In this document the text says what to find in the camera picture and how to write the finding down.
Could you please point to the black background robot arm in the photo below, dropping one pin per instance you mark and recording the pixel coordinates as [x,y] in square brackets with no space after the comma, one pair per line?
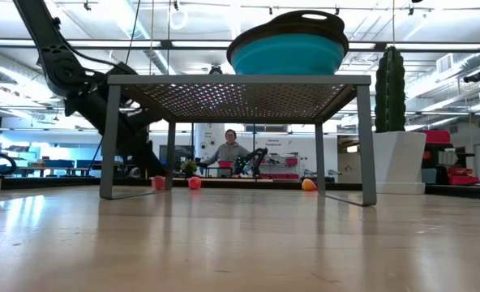
[257,156]

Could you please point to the black aluminium table frame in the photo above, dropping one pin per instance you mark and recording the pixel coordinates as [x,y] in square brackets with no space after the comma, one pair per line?
[264,184]

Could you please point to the red low background equipment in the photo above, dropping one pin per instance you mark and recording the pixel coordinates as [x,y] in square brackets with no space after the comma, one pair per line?
[463,178]

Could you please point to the person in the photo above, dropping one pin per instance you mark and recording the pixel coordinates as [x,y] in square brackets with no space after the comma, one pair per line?
[228,154]

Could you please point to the white background container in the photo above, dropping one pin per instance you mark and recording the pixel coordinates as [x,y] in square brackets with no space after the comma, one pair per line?
[447,157]

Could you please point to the red background storage bin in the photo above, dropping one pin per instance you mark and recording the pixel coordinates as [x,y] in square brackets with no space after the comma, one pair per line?
[436,137]

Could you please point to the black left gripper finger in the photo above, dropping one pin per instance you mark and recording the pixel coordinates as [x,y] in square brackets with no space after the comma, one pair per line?
[152,166]

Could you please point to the small green background plant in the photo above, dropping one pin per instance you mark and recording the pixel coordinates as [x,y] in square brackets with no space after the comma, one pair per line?
[189,166]

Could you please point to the black ceiling security camera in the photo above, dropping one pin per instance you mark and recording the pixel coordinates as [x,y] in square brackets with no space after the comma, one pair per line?
[473,77]

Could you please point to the red background tray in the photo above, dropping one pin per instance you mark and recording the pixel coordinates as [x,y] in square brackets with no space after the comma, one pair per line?
[225,164]

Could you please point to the small red background bin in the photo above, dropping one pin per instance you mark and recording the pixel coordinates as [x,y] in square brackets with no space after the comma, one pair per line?
[292,161]

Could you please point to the grey perforated metal stand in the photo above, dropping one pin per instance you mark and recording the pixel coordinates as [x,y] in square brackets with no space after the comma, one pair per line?
[240,79]

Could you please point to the white angular planter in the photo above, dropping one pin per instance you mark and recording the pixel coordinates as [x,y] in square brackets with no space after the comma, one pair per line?
[398,162]

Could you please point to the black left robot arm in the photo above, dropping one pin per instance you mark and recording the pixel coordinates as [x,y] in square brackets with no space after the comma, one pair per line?
[41,36]

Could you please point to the small red orange toy fruit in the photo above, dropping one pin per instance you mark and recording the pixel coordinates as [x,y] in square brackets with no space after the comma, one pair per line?
[158,183]

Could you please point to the small orange yellow toy fruit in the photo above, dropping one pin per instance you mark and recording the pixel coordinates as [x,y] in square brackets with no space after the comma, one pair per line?
[308,185]

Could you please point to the black ceiling dome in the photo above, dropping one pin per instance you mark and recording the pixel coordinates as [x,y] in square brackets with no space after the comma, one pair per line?
[216,70]

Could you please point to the blue collapsible bowl grey rim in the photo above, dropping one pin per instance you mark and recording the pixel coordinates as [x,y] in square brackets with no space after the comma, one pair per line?
[287,54]

